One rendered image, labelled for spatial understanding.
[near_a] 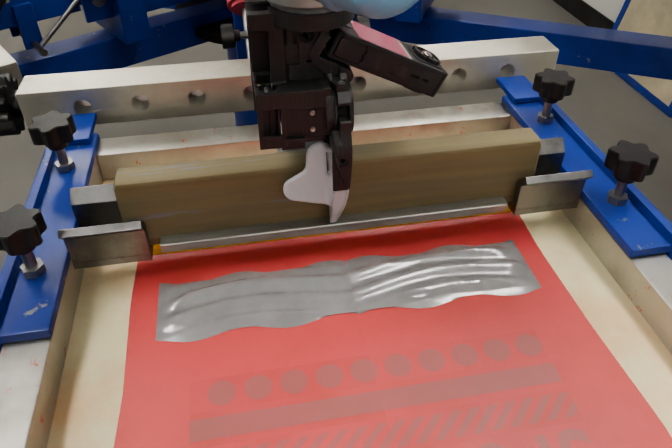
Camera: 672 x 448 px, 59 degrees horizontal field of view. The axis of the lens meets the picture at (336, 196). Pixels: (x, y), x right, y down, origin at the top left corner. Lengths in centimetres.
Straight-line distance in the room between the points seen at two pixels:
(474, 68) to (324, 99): 37
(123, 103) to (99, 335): 31
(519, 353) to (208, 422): 26
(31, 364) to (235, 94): 40
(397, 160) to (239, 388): 25
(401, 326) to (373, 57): 24
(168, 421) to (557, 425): 30
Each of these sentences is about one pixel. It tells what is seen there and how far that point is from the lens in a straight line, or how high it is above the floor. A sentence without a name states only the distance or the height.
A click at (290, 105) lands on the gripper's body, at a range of 49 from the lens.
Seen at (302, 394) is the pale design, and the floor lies 96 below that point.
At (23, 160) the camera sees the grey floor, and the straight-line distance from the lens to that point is 274.
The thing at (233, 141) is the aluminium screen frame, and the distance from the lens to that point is 72.
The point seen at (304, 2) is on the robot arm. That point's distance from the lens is 46.
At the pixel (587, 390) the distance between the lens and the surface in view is 54.
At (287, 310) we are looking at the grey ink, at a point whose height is 96.
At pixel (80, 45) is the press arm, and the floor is 93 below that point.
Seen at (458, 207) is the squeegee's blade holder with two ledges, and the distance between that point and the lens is 61.
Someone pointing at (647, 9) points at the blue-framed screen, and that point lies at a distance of 333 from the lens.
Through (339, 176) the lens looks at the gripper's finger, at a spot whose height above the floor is 106.
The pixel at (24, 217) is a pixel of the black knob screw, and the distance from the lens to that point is 55.
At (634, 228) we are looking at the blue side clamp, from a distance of 64.
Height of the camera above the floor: 137
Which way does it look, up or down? 38 degrees down
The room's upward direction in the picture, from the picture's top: straight up
